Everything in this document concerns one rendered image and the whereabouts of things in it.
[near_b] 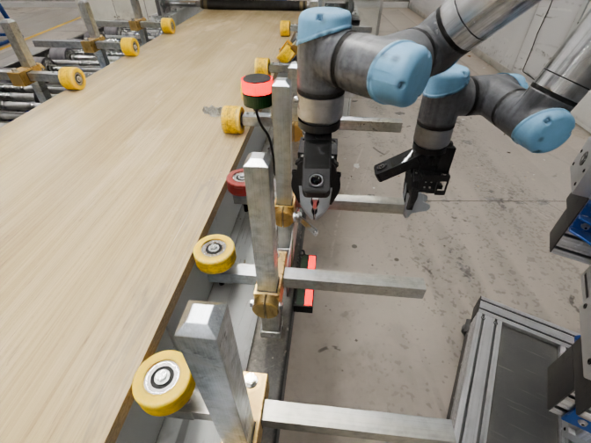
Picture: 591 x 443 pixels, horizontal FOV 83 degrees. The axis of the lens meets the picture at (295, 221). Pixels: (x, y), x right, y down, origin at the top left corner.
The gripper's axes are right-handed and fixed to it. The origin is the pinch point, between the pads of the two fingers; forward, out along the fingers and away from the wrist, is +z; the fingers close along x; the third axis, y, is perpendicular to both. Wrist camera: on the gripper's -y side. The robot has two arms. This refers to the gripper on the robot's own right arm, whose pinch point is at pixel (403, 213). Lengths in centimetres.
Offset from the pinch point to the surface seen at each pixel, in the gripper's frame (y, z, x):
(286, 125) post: -28.5, -26.1, -5.7
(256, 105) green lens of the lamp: -33.9, -30.6, -7.0
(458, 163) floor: 80, 85, 169
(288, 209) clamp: -28.7, -5.2, -6.9
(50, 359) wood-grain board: -59, -9, -49
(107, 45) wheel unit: -130, -16, 101
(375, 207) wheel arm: -7.6, -2.5, -1.5
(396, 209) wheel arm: -2.4, -2.2, -1.5
